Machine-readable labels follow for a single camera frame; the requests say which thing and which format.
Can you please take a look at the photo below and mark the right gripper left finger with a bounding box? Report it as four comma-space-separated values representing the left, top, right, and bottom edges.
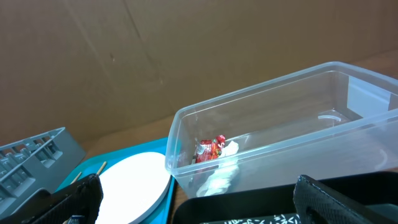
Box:
1, 174, 103, 224

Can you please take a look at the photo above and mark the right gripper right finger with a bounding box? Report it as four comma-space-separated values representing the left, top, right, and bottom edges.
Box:
293, 175, 395, 224

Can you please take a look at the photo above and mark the white tissue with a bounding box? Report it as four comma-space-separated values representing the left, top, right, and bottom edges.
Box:
193, 141, 239, 197

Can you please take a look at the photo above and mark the red snack wrapper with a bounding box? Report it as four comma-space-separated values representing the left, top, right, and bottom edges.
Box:
194, 135, 226, 163

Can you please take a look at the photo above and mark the grey dishwasher rack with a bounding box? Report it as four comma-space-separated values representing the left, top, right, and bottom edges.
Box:
1, 128, 86, 218

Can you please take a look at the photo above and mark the black waste tray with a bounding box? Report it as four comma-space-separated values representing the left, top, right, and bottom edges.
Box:
173, 172, 397, 224

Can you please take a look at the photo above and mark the clear plastic waste bin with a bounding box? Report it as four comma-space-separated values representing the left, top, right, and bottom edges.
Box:
165, 62, 397, 198

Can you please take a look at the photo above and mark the left wooden chopstick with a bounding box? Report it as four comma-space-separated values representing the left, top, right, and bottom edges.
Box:
70, 172, 82, 184

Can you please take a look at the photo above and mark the wooden chopstick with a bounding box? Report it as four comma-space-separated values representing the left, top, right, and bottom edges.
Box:
96, 161, 107, 175
70, 172, 82, 184

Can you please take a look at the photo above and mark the right wooden chopstick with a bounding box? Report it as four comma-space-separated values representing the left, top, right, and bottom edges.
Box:
96, 161, 107, 175

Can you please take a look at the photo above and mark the large white plate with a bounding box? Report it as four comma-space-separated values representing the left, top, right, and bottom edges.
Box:
96, 152, 171, 224

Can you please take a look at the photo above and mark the teal serving tray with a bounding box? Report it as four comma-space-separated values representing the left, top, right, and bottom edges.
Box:
57, 138, 175, 224

